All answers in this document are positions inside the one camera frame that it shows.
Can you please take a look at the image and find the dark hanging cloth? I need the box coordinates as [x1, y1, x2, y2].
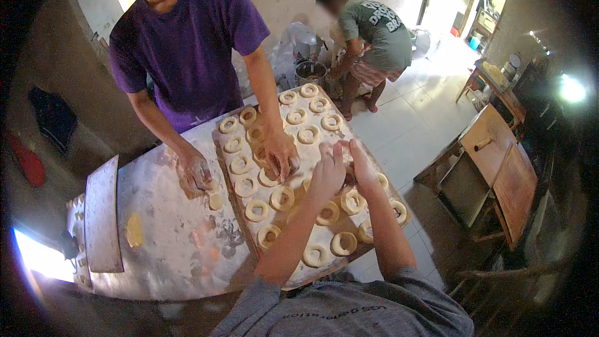
[27, 85, 78, 156]

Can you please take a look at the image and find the yellow dough lump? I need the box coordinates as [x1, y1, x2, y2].
[126, 212, 144, 249]

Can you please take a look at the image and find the small black object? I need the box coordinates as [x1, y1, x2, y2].
[60, 231, 80, 261]

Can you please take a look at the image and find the person's body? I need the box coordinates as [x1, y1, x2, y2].
[211, 267, 475, 337]

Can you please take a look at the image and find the group of raw dough rings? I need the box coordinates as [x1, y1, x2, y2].
[217, 83, 409, 269]

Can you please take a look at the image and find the grey mixer machine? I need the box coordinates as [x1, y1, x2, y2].
[281, 21, 324, 64]

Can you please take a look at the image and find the red cloth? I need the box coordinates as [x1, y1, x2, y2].
[7, 133, 47, 188]

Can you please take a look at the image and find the grey metal bucket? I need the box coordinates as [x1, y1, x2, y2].
[294, 60, 329, 88]

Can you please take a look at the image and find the floured wooden board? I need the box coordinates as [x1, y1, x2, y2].
[212, 83, 413, 291]

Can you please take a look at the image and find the person's left hand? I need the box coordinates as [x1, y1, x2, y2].
[309, 142, 347, 202]

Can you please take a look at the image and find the tray of dough pieces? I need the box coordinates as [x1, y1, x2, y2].
[65, 192, 92, 292]

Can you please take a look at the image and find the wooden side table with items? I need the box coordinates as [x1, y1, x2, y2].
[456, 53, 528, 125]

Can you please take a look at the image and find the flat metal sheet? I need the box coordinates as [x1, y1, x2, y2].
[84, 154, 125, 274]

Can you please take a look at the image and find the stack of wooden boards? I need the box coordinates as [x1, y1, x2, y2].
[460, 103, 540, 250]

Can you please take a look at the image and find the person's right hand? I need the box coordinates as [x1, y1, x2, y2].
[348, 139, 382, 194]

